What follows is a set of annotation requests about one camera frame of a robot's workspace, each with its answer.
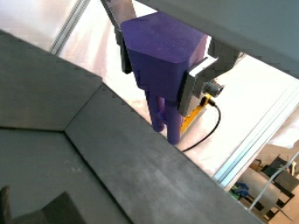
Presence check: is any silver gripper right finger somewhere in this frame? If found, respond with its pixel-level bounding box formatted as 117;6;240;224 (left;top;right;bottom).
177;38;239;116

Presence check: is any purple three prong object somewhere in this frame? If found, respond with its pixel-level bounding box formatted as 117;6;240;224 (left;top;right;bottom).
120;12;207;145

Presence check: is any yellow bracket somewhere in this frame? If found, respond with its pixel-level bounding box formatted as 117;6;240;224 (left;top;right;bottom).
180;94;211;136

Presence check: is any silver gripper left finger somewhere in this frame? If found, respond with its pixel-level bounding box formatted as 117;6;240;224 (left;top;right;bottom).
100;0;136;74

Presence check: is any black floor cable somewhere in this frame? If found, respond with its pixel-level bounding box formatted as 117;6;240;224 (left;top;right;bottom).
181;100;221;152

